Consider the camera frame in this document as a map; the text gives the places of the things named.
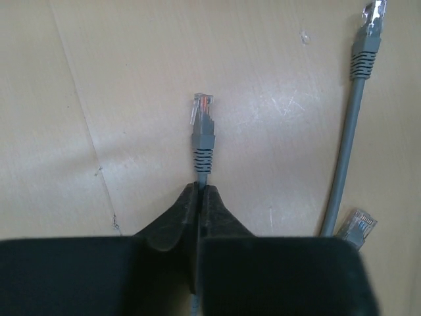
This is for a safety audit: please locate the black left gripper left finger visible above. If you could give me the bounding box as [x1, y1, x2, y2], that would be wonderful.
[1, 185, 197, 315]

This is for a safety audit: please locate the grey ethernet cable short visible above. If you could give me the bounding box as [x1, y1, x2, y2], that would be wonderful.
[335, 209, 378, 250]

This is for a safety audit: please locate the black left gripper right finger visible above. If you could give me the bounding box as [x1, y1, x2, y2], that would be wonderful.
[197, 186, 380, 315]

